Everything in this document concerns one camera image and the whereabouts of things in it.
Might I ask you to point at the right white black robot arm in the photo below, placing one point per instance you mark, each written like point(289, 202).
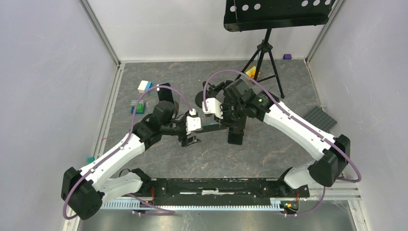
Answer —
point(330, 154)

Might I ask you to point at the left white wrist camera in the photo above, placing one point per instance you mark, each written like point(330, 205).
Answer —
point(193, 121)

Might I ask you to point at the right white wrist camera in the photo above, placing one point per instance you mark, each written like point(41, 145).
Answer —
point(212, 106)

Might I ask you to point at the blue-edged black smartphone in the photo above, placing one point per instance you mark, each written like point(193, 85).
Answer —
point(165, 94)

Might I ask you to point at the black music stand tripod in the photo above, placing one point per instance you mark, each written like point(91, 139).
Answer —
point(248, 15)

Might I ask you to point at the grey studded baseplate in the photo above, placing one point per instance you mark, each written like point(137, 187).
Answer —
point(320, 119)

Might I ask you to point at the orange yellow block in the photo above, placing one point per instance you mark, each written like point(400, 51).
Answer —
point(250, 72)

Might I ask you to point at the purple block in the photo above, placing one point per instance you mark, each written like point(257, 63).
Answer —
point(287, 56)

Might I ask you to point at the white and blue blocks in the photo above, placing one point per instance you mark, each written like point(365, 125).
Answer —
point(144, 86)

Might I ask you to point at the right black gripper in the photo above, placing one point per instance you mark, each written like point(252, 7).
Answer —
point(225, 121)

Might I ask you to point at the green white blue blocks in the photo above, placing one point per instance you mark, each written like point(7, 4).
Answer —
point(138, 107)

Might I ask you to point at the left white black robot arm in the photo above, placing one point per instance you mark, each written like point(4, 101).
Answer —
point(84, 191)

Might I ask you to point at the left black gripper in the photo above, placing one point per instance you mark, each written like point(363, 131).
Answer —
point(185, 141)

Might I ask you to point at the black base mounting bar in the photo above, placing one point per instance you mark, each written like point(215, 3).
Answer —
point(217, 191)

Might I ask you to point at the black round-base phone stand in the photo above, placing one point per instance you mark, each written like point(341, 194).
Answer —
point(211, 92)

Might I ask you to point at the black square-base phone holder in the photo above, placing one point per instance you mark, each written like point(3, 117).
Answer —
point(235, 135)

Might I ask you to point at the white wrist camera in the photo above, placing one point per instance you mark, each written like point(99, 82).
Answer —
point(212, 106)
point(193, 121)

